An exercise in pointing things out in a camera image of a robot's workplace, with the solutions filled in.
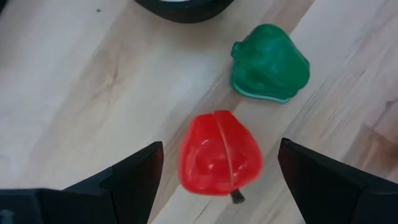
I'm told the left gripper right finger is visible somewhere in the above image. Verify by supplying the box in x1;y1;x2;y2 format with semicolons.
277;138;398;224

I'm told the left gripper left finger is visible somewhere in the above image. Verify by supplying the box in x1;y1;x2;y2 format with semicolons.
0;141;165;224

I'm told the red toy bell pepper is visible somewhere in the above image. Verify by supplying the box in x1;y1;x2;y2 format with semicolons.
177;110;264;205

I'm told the green toy bell pepper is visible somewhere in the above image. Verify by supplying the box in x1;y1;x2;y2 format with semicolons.
229;24;311;104

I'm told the potted succulent plant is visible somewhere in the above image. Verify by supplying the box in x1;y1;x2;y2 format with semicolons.
134;0;236;24

